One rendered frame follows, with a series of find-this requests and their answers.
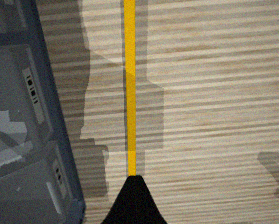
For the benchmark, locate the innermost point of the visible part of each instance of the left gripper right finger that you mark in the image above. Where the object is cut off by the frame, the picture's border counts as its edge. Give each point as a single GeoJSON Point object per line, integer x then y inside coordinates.
{"type": "Point", "coordinates": [146, 211]}

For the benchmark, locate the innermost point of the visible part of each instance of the yellow bar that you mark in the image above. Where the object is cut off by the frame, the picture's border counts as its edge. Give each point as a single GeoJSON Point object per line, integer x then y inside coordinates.
{"type": "Point", "coordinates": [129, 23]}

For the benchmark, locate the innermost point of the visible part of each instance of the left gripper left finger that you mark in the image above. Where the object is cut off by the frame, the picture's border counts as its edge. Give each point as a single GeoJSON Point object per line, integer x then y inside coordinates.
{"type": "Point", "coordinates": [123, 209]}

